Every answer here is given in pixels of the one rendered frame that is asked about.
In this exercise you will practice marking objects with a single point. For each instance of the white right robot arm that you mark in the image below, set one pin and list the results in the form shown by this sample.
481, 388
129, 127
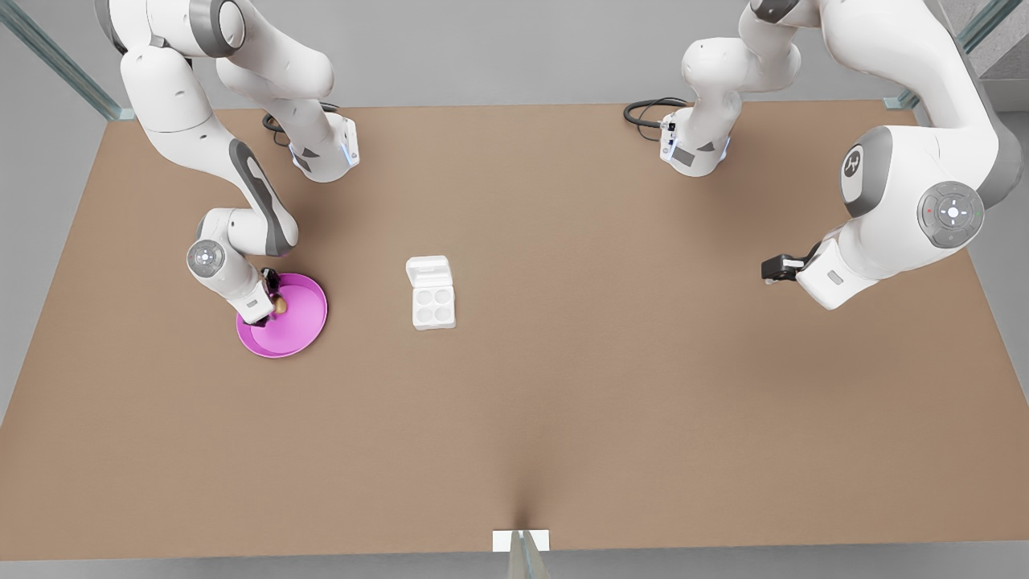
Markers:
181, 121

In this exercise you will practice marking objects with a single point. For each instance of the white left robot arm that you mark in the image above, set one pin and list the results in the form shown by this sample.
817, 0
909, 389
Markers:
908, 193

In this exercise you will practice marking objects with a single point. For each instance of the white egg box lid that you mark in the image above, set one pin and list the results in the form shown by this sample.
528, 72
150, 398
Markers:
428, 270

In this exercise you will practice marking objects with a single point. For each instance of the white egg box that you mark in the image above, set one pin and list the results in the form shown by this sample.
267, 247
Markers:
433, 307

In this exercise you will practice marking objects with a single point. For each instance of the pink round plate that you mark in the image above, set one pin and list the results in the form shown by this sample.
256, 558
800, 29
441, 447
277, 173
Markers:
293, 322

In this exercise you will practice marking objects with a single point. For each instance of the silver frame post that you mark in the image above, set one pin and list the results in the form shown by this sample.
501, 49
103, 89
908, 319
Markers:
524, 555
949, 52
56, 56

